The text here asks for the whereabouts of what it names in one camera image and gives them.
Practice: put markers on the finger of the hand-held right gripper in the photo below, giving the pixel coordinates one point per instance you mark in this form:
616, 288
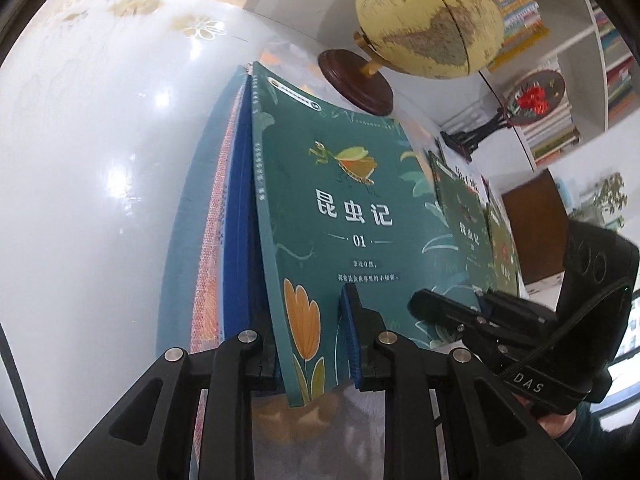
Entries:
440, 310
520, 310

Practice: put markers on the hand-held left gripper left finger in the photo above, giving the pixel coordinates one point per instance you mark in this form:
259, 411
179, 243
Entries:
245, 355

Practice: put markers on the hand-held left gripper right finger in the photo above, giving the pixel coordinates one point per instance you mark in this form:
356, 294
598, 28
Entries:
350, 340

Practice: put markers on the olive green book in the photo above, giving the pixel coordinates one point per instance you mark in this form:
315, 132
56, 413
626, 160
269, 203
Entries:
502, 255

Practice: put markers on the plain blue book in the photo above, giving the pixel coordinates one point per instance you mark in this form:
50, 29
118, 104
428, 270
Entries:
240, 240

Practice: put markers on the teal green book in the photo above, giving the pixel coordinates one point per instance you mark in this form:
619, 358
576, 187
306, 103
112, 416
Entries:
350, 210

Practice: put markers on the person's right forearm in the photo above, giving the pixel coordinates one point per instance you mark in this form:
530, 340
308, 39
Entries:
600, 440

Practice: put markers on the row of white-spined books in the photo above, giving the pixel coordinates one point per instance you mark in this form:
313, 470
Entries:
555, 130

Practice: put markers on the row of colourful shelf books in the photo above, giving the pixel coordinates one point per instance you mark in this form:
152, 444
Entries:
622, 85
602, 30

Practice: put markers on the row of yellow books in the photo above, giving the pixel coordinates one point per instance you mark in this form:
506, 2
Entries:
515, 5

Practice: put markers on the person's right hand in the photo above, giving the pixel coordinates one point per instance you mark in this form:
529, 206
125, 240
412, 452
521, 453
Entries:
552, 425

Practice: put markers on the brown wooden cabinet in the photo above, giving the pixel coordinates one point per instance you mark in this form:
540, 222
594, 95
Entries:
535, 230

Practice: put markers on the dark green book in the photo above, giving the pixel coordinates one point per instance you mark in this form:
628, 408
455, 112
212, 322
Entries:
462, 220

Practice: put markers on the potted plant in white pot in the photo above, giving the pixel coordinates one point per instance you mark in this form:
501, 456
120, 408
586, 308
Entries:
610, 195

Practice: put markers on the white book with brown landscape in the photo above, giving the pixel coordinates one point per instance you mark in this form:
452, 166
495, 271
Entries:
467, 176

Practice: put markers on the round embroidered fan on stand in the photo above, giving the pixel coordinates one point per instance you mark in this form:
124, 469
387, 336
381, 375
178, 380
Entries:
535, 97

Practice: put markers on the white bookshelf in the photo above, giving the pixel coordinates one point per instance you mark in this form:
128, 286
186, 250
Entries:
575, 45

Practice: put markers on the yellow globe on wooden base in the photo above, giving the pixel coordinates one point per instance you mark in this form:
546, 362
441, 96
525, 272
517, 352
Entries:
425, 15

